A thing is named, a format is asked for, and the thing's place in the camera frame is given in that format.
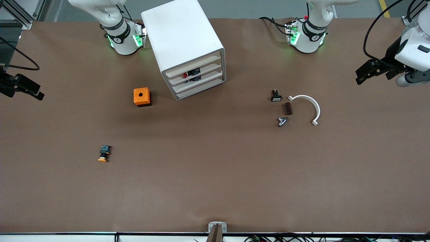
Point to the white square push button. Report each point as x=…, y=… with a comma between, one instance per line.
x=276, y=96

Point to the yellow mushroom push button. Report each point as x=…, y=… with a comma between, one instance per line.
x=104, y=154

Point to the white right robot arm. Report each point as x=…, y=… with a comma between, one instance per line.
x=117, y=37

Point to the white curved plastic bracket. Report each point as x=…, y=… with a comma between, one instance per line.
x=314, y=104

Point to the orange button enclosure box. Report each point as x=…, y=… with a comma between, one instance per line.
x=145, y=92

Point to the white drawer cabinet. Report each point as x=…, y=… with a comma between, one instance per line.
x=178, y=33

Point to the small metal connector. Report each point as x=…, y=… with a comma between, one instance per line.
x=282, y=121

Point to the white table edge rail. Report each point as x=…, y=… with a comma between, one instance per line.
x=67, y=237

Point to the red black push button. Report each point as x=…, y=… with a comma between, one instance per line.
x=192, y=72

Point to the grey metal mount bracket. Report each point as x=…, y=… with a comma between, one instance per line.
x=211, y=226

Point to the dark brown contact block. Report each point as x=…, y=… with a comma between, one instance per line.
x=288, y=109

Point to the aluminium profile frame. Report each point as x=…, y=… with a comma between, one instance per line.
x=27, y=22

